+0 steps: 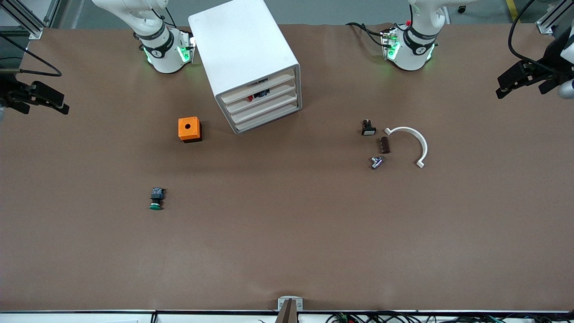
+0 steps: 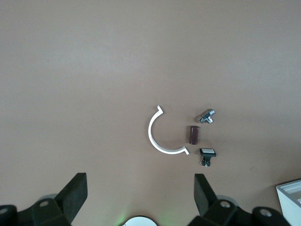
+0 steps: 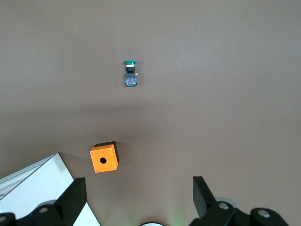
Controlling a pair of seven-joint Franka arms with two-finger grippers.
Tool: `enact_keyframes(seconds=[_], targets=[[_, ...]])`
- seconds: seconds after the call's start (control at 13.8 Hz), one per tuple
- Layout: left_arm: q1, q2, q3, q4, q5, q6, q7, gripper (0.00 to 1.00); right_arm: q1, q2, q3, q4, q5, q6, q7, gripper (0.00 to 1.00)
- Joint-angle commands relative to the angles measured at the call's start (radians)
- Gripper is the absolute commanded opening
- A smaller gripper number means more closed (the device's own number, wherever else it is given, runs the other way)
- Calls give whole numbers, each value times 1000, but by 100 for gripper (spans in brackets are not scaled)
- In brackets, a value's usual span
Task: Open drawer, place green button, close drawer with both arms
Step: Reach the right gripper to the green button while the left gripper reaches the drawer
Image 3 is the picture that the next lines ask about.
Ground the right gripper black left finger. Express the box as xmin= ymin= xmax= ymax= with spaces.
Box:
xmin=0 ymin=177 xmax=87 ymax=226

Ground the white drawer cabinet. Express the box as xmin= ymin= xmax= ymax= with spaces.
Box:
xmin=0 ymin=152 xmax=102 ymax=226

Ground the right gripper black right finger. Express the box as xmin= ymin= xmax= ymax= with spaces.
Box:
xmin=189 ymin=176 xmax=291 ymax=226

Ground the green push button switch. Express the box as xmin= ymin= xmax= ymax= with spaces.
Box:
xmin=123 ymin=60 xmax=139 ymax=88

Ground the orange button enclosure box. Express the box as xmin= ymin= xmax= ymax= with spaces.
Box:
xmin=89 ymin=140 xmax=120 ymax=174

